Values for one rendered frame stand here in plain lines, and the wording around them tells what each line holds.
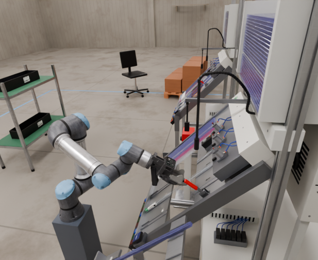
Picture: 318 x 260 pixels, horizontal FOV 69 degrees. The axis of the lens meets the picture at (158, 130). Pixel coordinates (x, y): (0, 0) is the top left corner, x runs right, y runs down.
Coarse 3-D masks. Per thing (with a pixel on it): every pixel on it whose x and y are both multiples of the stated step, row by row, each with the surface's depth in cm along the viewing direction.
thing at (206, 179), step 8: (224, 112) 136; (216, 120) 137; (224, 120) 128; (200, 152) 123; (208, 152) 116; (200, 160) 116; (208, 160) 109; (200, 168) 110; (248, 168) 81; (200, 176) 104; (208, 176) 99; (200, 184) 100; (208, 184) 95; (216, 184) 90; (224, 184) 86
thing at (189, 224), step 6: (180, 228) 77; (186, 228) 76; (168, 234) 79; (174, 234) 78; (156, 240) 82; (162, 240) 81; (144, 246) 85; (150, 246) 84; (132, 252) 88; (138, 252) 87; (120, 258) 91
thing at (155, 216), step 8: (176, 168) 136; (160, 184) 137; (168, 184) 128; (160, 192) 129; (168, 192) 120; (152, 200) 130; (168, 200) 114; (152, 208) 121; (160, 208) 115; (168, 208) 109; (152, 216) 116; (160, 216) 109; (144, 224) 115; (152, 224) 110; (160, 224) 103
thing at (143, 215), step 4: (152, 188) 140; (148, 192) 137; (152, 192) 138; (148, 196) 134; (148, 200) 132; (148, 204) 130; (144, 208) 125; (144, 212) 124; (144, 216) 122; (140, 220) 118; (140, 224) 117; (140, 228) 115; (136, 232) 112
